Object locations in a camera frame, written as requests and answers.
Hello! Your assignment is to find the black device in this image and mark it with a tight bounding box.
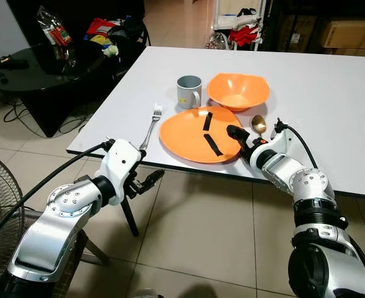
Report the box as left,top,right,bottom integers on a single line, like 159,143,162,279
0,56,29,70

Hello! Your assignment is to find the black table leg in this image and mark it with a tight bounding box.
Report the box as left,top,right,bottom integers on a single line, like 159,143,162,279
119,194,141,237

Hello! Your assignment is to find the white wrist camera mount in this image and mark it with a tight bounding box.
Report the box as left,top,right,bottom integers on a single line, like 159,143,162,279
101,139,145,201
250,132,291,169

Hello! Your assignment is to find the short black tape strip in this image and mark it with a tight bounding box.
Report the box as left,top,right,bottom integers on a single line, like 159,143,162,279
202,112,214,132

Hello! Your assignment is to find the silver metal fork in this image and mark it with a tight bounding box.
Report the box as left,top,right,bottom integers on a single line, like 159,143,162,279
139,104,163,151

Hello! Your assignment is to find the grey ceramic mug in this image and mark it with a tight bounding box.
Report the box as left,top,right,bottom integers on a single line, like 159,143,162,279
176,75,203,110

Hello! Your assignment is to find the long black tape strip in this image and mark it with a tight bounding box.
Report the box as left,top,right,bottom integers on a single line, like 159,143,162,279
204,133,223,156

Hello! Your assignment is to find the red snack package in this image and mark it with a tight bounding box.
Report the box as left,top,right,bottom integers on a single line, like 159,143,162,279
86,17,119,38

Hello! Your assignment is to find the black shelf unit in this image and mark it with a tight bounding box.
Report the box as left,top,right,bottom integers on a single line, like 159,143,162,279
263,0,365,58

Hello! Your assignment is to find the white clothes rack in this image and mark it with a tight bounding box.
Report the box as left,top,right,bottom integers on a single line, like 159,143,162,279
210,0,265,50

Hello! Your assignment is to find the orange plastic bowl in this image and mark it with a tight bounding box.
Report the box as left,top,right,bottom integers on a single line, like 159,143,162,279
207,73,271,112

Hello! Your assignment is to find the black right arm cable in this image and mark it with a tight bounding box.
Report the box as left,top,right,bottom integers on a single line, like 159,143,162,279
273,119,320,171

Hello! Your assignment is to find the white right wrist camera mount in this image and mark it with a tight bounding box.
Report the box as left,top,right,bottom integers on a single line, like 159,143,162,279
250,132,291,169

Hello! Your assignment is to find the clear plastic snack bag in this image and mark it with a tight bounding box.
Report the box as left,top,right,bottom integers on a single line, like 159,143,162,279
37,6,78,63

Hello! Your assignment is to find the white green small item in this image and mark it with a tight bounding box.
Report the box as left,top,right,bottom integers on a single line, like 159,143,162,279
104,45,122,58

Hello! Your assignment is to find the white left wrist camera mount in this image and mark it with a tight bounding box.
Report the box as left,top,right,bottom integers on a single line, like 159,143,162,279
101,139,145,201

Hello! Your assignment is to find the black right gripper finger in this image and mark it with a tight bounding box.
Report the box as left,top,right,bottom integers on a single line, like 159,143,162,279
227,124,249,149

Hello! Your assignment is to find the red cloth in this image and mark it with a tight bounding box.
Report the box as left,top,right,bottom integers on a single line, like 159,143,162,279
229,25,258,48

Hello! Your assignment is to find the black glass round table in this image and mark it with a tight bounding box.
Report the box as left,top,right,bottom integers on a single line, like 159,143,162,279
0,42,146,137

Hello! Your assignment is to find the brown cardboard box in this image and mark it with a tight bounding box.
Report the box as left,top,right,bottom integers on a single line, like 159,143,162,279
322,20,365,49

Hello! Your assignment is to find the gold metal spoon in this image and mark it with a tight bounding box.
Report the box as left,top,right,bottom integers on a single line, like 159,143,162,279
251,115,268,138

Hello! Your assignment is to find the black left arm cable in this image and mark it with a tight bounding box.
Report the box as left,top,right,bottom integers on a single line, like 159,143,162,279
0,140,116,252

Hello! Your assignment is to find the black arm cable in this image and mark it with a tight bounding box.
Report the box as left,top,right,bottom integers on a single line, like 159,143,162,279
273,119,320,171
0,140,116,252

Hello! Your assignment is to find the orange round plate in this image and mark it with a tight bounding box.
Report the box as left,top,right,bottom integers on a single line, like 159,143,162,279
159,106,248,165

